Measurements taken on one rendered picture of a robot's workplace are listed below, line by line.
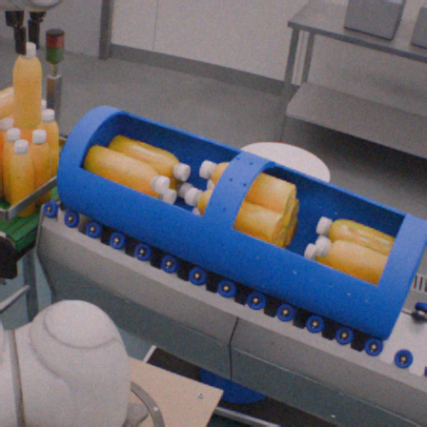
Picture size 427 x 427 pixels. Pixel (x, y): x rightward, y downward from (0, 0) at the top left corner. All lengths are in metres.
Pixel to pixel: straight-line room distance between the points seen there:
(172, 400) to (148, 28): 4.21
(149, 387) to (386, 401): 0.58
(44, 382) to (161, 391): 0.33
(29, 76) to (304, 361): 0.94
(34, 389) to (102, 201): 0.70
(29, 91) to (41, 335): 0.80
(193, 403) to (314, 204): 0.64
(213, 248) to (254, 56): 3.57
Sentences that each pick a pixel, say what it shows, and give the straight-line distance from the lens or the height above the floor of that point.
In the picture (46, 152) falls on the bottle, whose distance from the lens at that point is 1.82.
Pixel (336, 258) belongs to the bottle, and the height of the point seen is 1.13.
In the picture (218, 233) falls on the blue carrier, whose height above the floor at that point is 1.12.
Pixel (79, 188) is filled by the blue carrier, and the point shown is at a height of 1.10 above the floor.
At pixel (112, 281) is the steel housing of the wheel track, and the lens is 1.70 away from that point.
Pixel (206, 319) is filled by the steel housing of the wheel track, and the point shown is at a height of 0.87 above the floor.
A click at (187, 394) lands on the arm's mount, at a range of 1.25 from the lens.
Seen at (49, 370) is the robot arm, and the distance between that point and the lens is 0.97.
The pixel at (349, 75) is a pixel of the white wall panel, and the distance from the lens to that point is 4.81.
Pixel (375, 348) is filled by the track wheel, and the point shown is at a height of 0.96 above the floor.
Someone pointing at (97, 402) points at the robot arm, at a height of 1.17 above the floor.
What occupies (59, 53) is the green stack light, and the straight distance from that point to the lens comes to 2.18.
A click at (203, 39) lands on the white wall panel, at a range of 5.03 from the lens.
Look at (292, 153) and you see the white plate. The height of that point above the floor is 1.04.
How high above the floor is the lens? 1.95
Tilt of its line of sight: 34 degrees down
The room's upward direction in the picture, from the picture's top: 8 degrees clockwise
